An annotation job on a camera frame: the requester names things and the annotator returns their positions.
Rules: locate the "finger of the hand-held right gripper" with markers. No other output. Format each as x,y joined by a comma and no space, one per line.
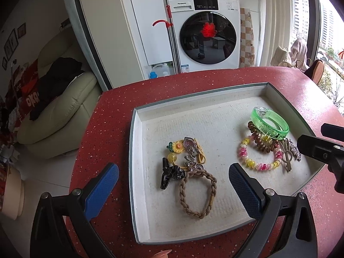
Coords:
332,131
313,146

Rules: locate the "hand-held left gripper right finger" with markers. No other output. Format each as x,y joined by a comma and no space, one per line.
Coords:
244,193

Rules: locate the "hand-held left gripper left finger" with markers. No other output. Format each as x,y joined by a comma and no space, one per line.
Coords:
102,190

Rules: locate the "silver rhinestone hair clip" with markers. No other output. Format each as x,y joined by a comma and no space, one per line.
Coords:
295,150

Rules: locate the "bronze metal hair clip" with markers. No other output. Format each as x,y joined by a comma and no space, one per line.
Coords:
287,158

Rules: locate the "green translucent bangle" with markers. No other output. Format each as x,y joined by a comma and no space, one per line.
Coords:
271,133

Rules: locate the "silver crystal hair clip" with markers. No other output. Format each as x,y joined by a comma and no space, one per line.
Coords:
192,164

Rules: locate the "black claw hair clip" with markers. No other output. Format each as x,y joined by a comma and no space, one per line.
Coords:
166,177

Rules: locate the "silver heart hair clip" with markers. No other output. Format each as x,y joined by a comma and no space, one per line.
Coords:
189,143

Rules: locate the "white shallow box tray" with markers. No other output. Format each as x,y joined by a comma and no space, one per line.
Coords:
215,118

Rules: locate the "brown wooden chair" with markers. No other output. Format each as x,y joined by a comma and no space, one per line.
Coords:
318,70

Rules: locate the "cream leather sofa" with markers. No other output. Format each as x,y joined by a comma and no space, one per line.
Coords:
61,118

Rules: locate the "pink object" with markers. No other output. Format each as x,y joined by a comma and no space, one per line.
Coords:
162,254

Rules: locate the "pink hanging clothing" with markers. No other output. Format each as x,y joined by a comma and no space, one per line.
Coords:
299,49

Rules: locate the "cream bucket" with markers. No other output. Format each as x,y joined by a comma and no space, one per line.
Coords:
12,193

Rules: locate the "cream knitted clothing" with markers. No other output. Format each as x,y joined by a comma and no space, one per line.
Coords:
280,56

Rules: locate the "red printed clothing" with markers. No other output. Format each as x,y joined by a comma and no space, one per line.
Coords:
29,99

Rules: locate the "black clothing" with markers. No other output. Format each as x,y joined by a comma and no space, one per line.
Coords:
59,78

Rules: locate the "blue capped detergent bottle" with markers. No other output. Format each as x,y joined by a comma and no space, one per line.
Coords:
152,75

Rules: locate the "clear plastic jug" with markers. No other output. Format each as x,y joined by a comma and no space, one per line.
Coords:
162,70

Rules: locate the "white tall cabinet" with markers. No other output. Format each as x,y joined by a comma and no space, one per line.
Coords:
121,32

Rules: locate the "white washing machine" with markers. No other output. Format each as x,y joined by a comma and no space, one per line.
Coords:
177,16

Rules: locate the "large dark picture frame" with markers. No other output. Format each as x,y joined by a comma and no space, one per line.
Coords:
10,43

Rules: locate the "medium dark picture frame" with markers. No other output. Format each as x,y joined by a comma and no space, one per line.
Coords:
21,30

